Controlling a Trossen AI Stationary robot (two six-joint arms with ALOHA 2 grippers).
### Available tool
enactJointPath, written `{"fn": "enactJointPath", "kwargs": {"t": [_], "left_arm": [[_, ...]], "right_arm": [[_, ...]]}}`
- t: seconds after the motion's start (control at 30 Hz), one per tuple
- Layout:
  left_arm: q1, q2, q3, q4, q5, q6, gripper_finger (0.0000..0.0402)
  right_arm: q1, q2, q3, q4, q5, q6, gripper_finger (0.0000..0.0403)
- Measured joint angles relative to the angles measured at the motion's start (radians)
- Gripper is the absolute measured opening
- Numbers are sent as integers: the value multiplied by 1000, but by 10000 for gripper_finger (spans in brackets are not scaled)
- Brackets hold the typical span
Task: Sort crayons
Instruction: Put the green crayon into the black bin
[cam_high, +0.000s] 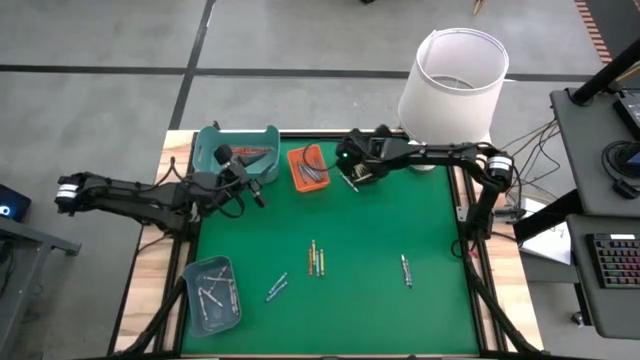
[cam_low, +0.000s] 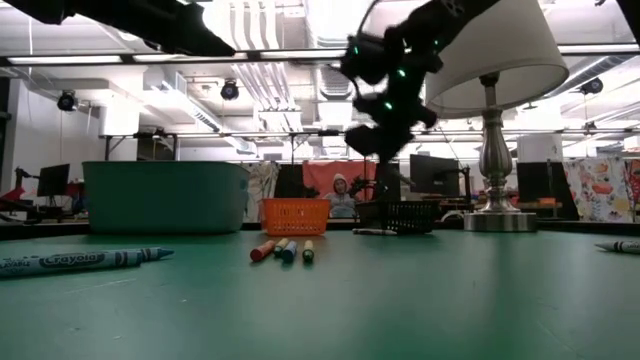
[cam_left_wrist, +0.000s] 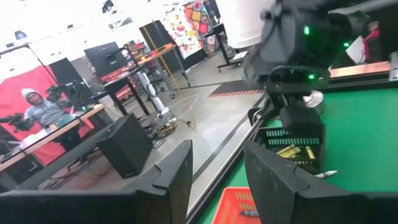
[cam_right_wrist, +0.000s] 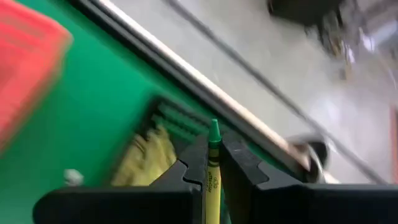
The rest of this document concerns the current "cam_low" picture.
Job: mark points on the floral hanging cloth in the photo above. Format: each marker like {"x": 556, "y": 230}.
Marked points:
{"x": 262, "y": 190}
{"x": 600, "y": 190}

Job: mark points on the white crayon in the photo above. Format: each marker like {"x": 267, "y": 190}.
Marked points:
{"x": 375, "y": 232}

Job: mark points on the orange hanging cloth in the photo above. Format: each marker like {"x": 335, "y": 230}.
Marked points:
{"x": 320, "y": 175}

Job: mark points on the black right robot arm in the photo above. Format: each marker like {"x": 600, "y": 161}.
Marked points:
{"x": 450, "y": 10}

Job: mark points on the yellow-green crayon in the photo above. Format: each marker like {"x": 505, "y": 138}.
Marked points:
{"x": 308, "y": 251}

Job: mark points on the green crayon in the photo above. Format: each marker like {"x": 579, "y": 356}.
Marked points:
{"x": 281, "y": 246}

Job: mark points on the black mesh basket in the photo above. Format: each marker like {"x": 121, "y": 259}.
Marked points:
{"x": 405, "y": 217}

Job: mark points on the person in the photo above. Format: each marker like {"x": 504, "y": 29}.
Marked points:
{"x": 341, "y": 195}

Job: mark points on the white-shade silver table lamp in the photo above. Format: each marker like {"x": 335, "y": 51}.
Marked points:
{"x": 495, "y": 165}

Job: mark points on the black partition panel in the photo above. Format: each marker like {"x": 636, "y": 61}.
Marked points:
{"x": 289, "y": 181}
{"x": 387, "y": 182}

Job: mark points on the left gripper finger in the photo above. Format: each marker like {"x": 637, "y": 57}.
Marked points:
{"x": 165, "y": 27}

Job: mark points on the orange mesh basket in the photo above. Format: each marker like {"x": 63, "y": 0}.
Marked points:
{"x": 295, "y": 217}

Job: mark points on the red crayon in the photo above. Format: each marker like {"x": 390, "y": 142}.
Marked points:
{"x": 262, "y": 251}

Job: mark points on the green table mat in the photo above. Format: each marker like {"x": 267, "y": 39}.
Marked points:
{"x": 320, "y": 310}

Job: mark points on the background black robot arm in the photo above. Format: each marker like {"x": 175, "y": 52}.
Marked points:
{"x": 362, "y": 190}
{"x": 22, "y": 190}

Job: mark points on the black ceiling camera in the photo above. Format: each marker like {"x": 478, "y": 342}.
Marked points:
{"x": 66, "y": 101}
{"x": 230, "y": 90}
{"x": 591, "y": 86}

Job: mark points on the large teal plastic bin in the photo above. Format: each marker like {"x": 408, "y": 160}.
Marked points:
{"x": 160, "y": 200}

